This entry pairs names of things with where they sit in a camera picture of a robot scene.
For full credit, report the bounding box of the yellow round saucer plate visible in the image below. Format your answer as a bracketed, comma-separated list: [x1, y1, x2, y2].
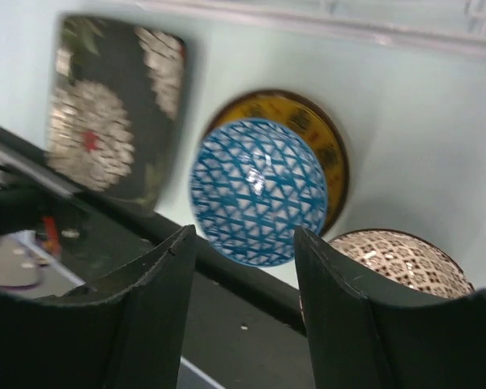
[204, 89, 350, 236]

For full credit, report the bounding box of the brown lattice pattern bowl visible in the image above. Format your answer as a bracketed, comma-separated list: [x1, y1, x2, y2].
[299, 228, 475, 325]

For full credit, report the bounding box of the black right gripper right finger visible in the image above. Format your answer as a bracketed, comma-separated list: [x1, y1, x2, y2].
[294, 228, 486, 388]

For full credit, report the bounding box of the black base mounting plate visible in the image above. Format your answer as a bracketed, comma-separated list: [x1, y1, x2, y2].
[0, 127, 314, 388]

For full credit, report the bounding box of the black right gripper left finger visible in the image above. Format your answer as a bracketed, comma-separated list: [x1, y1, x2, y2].
[0, 225, 197, 388]

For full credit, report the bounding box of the black floral square plate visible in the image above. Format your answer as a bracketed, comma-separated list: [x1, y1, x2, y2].
[45, 14, 186, 216]

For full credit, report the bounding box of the blue triangle pattern bowl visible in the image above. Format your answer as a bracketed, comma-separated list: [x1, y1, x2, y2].
[190, 118, 329, 267]

